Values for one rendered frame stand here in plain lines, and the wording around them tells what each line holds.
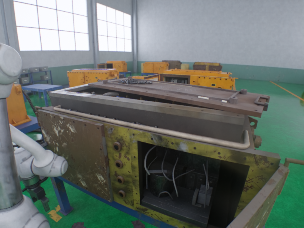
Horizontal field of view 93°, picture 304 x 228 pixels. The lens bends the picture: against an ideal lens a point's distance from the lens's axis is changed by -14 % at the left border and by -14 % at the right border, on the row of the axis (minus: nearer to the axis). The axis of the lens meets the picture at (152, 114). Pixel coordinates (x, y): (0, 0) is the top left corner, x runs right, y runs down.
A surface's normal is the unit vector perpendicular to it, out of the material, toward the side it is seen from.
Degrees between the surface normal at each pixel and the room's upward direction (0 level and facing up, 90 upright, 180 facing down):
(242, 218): 0
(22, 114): 90
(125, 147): 90
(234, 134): 90
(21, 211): 51
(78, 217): 0
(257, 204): 0
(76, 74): 90
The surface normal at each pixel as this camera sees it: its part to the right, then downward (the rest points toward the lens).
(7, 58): 0.99, -0.10
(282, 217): 0.00, -0.95
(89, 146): -0.44, 0.29
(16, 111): 0.91, 0.13
